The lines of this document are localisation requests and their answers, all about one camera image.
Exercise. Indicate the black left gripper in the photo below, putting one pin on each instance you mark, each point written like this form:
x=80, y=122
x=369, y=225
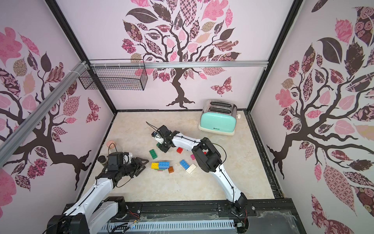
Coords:
x=137, y=163

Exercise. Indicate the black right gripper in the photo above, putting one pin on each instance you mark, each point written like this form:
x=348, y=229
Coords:
x=165, y=140

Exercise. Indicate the yellow lego brick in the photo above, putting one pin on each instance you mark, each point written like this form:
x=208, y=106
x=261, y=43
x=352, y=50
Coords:
x=155, y=166

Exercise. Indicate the red 2x2 lego brick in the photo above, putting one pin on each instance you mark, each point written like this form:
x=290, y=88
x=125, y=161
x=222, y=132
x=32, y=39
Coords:
x=179, y=150

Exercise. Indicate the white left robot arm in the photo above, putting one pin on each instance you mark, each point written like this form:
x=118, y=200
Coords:
x=95, y=208

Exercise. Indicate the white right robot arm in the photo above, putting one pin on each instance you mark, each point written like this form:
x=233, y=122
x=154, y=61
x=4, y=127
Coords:
x=209, y=160

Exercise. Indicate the brown 2x2 lego brick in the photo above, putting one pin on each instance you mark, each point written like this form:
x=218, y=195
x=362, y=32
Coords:
x=170, y=170

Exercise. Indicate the white lego plate brick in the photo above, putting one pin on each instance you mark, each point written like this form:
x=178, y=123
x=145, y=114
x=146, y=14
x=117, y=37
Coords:
x=191, y=168

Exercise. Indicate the light blue 2x4 brick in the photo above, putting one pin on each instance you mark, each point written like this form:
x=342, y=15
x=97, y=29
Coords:
x=184, y=164

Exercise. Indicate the cork stoppered glass bottle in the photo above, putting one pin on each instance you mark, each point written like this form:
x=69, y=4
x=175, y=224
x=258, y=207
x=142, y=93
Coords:
x=111, y=144

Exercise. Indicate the small dark labelled bottle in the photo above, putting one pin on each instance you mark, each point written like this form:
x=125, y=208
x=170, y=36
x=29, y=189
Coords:
x=103, y=160

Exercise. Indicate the mint green toaster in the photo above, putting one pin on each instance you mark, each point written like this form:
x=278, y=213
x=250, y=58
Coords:
x=219, y=117

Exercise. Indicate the white vented base strip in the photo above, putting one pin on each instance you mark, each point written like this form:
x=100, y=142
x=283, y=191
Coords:
x=169, y=227

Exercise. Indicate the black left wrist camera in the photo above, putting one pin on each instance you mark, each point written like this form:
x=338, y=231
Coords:
x=117, y=161

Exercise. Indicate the black wire basket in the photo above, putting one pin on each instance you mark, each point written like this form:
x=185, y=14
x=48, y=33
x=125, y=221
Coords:
x=115, y=74

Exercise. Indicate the aluminium rail back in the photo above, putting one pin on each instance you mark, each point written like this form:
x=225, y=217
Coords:
x=161, y=65

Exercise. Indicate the aluminium rail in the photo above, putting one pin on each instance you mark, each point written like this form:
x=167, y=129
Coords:
x=11, y=144
x=161, y=65

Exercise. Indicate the aluminium rail left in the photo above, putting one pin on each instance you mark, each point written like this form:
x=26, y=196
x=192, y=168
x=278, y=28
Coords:
x=11, y=144

